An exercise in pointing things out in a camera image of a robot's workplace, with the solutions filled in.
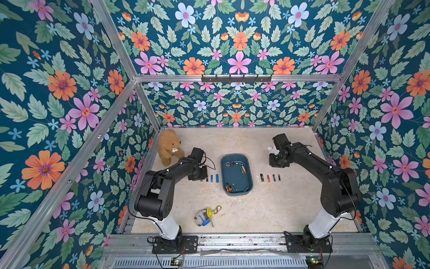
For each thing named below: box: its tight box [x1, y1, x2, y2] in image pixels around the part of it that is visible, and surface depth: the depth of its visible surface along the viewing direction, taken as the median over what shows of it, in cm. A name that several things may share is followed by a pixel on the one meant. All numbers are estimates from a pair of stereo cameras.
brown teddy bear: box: [157, 128, 185, 167], surface depth 93 cm
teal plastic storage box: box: [220, 153, 254, 197], surface depth 96 cm
